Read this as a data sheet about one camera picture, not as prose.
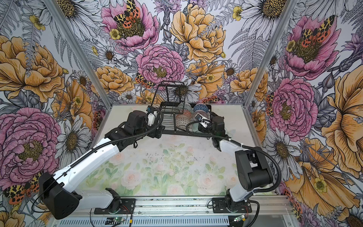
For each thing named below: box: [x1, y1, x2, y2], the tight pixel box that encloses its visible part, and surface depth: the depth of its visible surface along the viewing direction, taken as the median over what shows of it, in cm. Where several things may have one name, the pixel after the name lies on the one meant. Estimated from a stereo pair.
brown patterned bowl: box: [175, 114, 191, 130], surface depth 108 cm
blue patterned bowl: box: [193, 103, 209, 114], surface depth 115 cm
